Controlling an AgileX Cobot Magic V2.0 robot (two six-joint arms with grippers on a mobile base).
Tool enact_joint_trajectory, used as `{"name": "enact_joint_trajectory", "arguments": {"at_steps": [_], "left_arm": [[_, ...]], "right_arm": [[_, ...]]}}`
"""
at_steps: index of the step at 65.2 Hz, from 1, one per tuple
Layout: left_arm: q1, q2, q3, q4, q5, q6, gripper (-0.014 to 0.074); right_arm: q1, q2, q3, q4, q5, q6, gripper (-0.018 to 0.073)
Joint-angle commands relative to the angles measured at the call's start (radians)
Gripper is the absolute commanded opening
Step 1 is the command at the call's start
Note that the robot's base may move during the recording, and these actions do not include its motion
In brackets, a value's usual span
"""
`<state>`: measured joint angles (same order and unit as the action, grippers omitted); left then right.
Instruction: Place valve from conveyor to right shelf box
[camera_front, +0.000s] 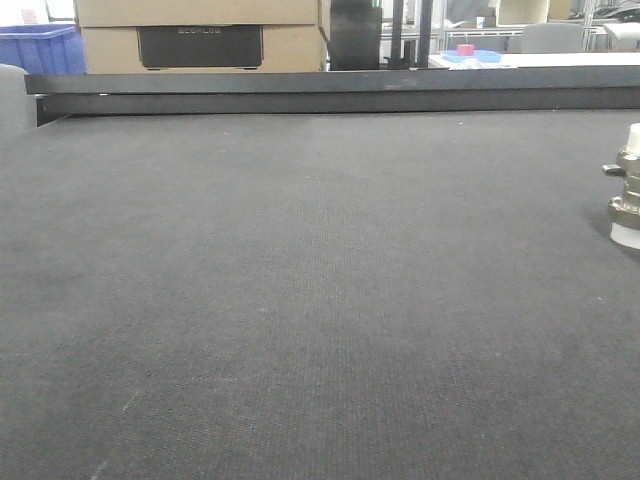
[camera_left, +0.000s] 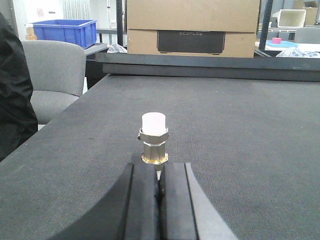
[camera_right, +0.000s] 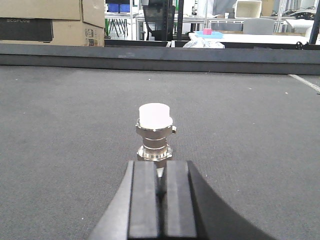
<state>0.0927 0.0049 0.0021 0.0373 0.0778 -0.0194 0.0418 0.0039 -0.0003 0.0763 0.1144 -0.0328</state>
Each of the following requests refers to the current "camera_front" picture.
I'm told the metal valve with white caps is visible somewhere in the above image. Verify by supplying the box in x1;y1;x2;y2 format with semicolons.
602;123;639;250

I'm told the dark conveyor belt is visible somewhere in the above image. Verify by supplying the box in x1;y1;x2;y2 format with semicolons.
1;110;639;479

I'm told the cardboard box with black label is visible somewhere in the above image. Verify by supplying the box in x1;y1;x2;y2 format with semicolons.
81;25;327;74

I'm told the upper cardboard box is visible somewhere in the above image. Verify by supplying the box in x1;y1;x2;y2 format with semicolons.
74;1;331;40

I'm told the black cylindrical bin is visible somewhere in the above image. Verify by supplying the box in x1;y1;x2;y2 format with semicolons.
329;0;383;71

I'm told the pink tape roll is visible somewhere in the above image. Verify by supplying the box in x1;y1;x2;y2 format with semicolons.
456;43;475;57

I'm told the white background table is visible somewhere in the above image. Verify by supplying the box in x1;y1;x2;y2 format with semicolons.
429;50;639;70

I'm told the blue plastic crate background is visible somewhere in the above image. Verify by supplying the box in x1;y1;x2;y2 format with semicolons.
1;24;86;75

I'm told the black conveyor side rail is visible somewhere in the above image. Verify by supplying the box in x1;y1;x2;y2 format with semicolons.
24;66;639;117

